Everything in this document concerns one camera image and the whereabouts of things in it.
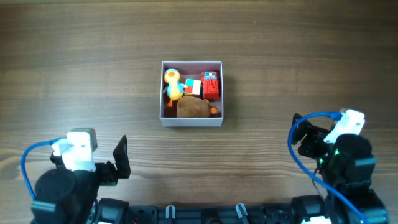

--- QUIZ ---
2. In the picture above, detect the brown plush toy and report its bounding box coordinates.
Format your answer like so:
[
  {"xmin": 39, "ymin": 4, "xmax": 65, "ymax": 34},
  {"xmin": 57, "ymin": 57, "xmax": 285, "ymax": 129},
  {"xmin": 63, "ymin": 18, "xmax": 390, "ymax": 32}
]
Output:
[{"xmin": 177, "ymin": 96, "xmax": 219, "ymax": 118}]

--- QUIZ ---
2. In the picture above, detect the yellow duck toy blue hat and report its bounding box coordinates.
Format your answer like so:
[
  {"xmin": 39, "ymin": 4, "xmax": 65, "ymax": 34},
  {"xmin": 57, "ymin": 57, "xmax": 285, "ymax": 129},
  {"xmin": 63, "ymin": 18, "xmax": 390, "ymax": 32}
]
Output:
[{"xmin": 163, "ymin": 68, "xmax": 187, "ymax": 108}]

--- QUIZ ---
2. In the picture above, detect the multicoloured puzzle cube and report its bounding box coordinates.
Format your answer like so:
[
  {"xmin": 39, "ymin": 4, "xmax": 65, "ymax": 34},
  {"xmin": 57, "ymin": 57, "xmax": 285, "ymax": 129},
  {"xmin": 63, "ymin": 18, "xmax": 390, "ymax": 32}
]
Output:
[{"xmin": 184, "ymin": 78, "xmax": 201, "ymax": 98}]

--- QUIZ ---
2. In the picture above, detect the red toy fire truck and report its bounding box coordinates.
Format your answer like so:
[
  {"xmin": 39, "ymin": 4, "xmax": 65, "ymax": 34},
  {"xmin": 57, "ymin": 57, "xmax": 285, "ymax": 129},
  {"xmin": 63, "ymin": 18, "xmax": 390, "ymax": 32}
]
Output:
[{"xmin": 201, "ymin": 71, "xmax": 220, "ymax": 100}]

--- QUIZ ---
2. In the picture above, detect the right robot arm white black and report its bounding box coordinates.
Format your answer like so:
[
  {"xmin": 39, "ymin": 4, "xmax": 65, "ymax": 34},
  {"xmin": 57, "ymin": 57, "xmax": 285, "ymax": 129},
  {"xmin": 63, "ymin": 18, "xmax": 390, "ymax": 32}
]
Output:
[{"xmin": 287, "ymin": 109, "xmax": 390, "ymax": 223}]

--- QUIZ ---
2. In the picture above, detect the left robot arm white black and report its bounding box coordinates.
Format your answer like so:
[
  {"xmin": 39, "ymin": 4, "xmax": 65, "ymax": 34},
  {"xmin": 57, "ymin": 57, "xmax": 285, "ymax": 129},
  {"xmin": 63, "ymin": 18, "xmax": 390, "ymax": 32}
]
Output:
[{"xmin": 31, "ymin": 136, "xmax": 131, "ymax": 224}]

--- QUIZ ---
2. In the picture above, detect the white box with pink interior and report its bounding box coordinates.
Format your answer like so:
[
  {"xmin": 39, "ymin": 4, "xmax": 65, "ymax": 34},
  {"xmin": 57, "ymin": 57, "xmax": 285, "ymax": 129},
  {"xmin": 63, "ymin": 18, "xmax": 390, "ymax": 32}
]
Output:
[{"xmin": 159, "ymin": 61, "xmax": 224, "ymax": 127}]

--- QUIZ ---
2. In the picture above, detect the right blue cable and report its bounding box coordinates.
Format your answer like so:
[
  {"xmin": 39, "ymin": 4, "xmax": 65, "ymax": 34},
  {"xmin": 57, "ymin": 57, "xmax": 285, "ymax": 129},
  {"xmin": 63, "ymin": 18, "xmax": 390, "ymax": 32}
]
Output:
[{"xmin": 287, "ymin": 111, "xmax": 371, "ymax": 224}]

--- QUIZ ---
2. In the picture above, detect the blue cable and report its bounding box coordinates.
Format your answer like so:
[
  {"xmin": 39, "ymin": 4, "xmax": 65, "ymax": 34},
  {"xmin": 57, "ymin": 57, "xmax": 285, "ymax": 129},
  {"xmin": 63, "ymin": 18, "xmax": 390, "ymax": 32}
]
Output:
[
  {"xmin": 20, "ymin": 139, "xmax": 63, "ymax": 200},
  {"xmin": 287, "ymin": 111, "xmax": 371, "ymax": 224}
]

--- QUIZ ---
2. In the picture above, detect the left blue cable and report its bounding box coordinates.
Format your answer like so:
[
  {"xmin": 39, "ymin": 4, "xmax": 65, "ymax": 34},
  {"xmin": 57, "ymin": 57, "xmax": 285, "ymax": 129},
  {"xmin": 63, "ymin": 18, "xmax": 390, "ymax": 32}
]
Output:
[{"xmin": 20, "ymin": 139, "xmax": 63, "ymax": 200}]

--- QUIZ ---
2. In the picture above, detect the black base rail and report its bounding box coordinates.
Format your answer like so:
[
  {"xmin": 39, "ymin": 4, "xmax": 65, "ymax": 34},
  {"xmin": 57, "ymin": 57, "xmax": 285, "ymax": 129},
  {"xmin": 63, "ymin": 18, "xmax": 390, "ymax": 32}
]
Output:
[{"xmin": 125, "ymin": 203, "xmax": 297, "ymax": 224}]

